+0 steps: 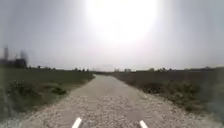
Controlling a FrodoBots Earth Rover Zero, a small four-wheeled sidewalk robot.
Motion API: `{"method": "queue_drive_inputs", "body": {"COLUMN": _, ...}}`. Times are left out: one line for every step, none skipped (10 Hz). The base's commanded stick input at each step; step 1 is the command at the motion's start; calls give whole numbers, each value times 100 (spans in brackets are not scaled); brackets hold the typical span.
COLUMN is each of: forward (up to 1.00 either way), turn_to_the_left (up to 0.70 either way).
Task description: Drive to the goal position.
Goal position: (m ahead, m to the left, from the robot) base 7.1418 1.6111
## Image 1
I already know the distant row of trees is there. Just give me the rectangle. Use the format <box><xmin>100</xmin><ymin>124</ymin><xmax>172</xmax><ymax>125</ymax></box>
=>
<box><xmin>113</xmin><ymin>65</ymin><xmax>224</xmax><ymax>73</ymax></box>

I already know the dark clump of trees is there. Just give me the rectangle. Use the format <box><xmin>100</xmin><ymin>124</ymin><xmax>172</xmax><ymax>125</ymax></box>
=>
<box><xmin>0</xmin><ymin>45</ymin><xmax>29</xmax><ymax>70</ymax></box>

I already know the grass field with bushes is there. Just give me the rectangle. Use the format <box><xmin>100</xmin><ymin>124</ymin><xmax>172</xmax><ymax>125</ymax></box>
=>
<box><xmin>109</xmin><ymin>66</ymin><xmax>224</xmax><ymax>124</ymax></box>

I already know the grass field with low plants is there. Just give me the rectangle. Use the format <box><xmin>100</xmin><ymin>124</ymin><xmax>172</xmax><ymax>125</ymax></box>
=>
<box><xmin>0</xmin><ymin>67</ymin><xmax>96</xmax><ymax>122</ymax></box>

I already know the robot's own part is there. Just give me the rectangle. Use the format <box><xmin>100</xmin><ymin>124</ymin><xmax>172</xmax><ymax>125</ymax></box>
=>
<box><xmin>71</xmin><ymin>117</ymin><xmax>83</xmax><ymax>128</ymax></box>
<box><xmin>138</xmin><ymin>119</ymin><xmax>149</xmax><ymax>128</ymax></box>

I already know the pale gravel path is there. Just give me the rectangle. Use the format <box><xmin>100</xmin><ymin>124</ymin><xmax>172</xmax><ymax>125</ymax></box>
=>
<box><xmin>0</xmin><ymin>73</ymin><xmax>221</xmax><ymax>128</ymax></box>

